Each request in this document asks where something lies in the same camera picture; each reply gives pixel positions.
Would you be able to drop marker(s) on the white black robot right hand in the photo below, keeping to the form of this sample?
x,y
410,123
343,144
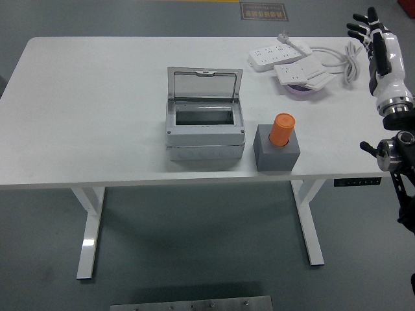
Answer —
x,y
392,61

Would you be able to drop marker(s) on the orange cylindrical battery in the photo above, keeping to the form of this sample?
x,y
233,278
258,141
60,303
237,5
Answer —
x,y
281,129

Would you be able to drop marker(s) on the smoked transparent box lid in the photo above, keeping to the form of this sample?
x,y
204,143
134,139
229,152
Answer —
x,y
204,82

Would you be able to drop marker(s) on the grey plastic electrical box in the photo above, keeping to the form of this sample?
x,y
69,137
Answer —
x,y
204,136

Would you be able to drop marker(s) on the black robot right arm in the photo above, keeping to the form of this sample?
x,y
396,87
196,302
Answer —
x,y
402,155

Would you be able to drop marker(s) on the red crate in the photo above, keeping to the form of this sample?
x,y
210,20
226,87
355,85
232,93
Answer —
x,y
408,7

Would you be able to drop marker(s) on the purple bowl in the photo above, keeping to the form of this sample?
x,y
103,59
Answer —
x,y
301,92

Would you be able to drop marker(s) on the white power plug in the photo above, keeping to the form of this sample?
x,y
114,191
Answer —
x,y
284,36

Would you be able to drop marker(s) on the long white power strip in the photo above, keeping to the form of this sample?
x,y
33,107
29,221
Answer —
x,y
269,55

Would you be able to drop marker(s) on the black table control panel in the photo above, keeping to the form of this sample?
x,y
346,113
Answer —
x,y
356,182

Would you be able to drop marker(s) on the brown floor sign sticker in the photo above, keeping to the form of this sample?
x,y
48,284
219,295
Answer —
x,y
264,12

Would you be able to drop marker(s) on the grey block holder with hole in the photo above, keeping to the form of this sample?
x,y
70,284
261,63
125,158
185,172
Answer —
x,y
275,158

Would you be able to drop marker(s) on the white table leg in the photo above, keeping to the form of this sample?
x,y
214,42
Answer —
x,y
89,239
311,233

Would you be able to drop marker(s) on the grey metal plate with screws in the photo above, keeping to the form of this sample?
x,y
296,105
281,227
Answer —
x,y
191,304

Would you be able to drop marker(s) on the white wall switch panel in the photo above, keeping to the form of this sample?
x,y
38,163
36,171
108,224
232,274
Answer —
x,y
317,69

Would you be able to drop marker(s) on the white wall socket panel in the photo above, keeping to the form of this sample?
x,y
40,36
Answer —
x,y
290,74

